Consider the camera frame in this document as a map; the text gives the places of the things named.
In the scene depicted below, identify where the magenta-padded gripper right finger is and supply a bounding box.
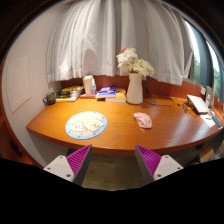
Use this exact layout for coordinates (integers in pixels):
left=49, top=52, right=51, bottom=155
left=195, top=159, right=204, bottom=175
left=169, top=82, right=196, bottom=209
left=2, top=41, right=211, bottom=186
left=134, top=143, right=185, bottom=186

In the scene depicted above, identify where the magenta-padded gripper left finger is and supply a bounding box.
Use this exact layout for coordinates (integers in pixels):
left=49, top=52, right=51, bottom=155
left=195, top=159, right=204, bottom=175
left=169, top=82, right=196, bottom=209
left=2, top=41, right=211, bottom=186
left=43, top=143, right=94, bottom=187

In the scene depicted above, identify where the pink computer mouse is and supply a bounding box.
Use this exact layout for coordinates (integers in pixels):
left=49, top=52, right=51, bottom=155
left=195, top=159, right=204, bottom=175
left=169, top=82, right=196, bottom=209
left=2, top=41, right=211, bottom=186
left=133, top=111, right=154, bottom=130

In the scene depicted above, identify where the round cartoon print mouse pad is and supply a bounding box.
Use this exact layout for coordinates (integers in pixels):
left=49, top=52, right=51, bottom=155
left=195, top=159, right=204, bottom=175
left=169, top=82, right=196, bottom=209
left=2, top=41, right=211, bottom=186
left=65, top=110, right=108, bottom=140

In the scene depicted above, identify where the brown cardboard box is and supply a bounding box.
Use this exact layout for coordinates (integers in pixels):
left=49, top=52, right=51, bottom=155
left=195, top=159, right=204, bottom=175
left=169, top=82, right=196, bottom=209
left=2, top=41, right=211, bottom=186
left=199, top=145, right=215, bottom=164

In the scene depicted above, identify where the white paper sheet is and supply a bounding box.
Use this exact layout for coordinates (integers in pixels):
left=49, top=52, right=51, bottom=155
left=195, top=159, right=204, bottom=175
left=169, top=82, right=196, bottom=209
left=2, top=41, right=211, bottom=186
left=199, top=114, right=218, bottom=129

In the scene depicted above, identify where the white and yellow book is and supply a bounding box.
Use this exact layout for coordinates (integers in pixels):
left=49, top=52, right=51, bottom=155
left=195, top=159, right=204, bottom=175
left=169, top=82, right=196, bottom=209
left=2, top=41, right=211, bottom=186
left=55, top=95, right=81, bottom=103

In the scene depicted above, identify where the dark green mug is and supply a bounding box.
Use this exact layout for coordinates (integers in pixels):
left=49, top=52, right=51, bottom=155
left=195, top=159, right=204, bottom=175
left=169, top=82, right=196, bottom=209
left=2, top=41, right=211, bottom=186
left=42, top=91, right=57, bottom=106

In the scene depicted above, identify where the black spine book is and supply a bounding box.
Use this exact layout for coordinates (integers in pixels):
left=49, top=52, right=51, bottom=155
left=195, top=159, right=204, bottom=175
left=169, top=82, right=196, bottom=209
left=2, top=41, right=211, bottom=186
left=57, top=90, right=83, bottom=99

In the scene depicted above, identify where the flat red-brown book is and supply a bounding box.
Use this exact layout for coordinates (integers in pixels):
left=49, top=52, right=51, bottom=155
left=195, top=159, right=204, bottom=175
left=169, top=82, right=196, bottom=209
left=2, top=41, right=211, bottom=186
left=79, top=93, right=98, bottom=100

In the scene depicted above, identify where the yellow and black book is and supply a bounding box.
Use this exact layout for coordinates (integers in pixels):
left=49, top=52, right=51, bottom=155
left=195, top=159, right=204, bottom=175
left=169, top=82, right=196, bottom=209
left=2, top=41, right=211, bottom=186
left=60, top=85, right=85, bottom=94

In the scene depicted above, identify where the white ceramic vase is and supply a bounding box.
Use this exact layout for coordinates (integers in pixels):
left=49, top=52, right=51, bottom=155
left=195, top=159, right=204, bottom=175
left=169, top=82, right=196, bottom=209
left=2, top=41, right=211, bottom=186
left=126, top=72, right=145, bottom=105

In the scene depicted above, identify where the orange cover book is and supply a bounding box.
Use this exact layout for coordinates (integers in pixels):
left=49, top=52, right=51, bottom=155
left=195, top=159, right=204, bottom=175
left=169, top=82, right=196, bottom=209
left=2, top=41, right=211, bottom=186
left=105, top=87, right=128, bottom=103

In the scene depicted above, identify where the white lidded tumbler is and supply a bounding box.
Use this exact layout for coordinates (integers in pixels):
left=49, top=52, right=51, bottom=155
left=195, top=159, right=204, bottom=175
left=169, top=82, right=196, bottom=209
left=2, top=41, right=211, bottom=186
left=82, top=74, right=95, bottom=96

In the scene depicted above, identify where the clear spray bottle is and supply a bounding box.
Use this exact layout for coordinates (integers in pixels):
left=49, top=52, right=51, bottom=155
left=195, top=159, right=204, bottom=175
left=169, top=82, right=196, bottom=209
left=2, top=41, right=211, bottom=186
left=91, top=78, right=98, bottom=95

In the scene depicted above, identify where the blue cover book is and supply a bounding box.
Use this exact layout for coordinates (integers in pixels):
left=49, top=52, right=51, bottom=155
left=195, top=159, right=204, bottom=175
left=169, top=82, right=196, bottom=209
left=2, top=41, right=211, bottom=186
left=95, top=86, right=118, bottom=100

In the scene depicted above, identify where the white flower bouquet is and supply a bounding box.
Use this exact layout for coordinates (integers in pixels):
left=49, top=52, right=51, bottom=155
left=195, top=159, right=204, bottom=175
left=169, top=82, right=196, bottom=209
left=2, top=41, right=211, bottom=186
left=115, top=47, right=155, bottom=78

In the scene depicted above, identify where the window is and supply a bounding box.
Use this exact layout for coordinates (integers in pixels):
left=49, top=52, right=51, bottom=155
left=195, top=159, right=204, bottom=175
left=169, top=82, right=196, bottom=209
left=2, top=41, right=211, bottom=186
left=184, top=19, right=224, bottom=101

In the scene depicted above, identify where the white curtain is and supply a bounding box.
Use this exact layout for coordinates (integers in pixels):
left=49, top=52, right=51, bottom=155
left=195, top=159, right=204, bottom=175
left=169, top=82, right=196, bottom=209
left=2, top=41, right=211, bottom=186
left=46, top=0, right=195, bottom=86

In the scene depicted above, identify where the black cable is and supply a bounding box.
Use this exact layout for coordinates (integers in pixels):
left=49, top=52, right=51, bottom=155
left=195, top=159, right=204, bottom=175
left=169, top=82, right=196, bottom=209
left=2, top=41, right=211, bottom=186
left=143, top=78, right=176, bottom=108

